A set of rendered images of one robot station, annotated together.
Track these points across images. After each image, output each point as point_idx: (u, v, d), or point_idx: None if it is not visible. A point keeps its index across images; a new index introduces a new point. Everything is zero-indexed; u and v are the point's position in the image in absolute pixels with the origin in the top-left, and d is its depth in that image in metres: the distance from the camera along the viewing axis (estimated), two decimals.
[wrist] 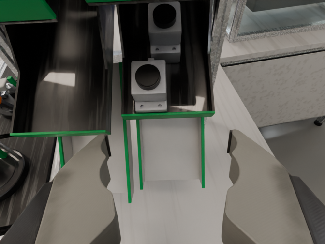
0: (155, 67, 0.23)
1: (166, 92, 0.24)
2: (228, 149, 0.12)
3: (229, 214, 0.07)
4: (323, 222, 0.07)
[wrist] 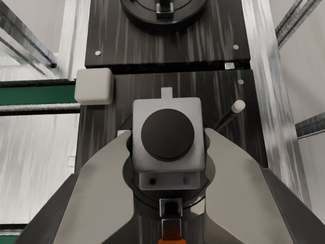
0: (184, 116, 0.11)
1: (206, 165, 0.11)
2: None
3: (210, 213, 0.07)
4: (294, 208, 0.07)
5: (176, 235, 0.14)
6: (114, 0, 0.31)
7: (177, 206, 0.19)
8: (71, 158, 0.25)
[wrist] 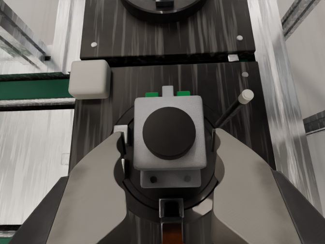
0: (185, 114, 0.11)
1: (207, 163, 0.11)
2: (213, 148, 0.13)
3: (217, 213, 0.07)
4: (304, 213, 0.07)
5: (177, 239, 0.12)
6: None
7: (178, 206, 0.18)
8: (65, 156, 0.24)
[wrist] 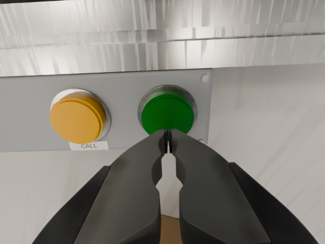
0: None
1: None
2: (170, 149, 0.13)
3: (185, 216, 0.07)
4: (260, 197, 0.07)
5: None
6: None
7: None
8: None
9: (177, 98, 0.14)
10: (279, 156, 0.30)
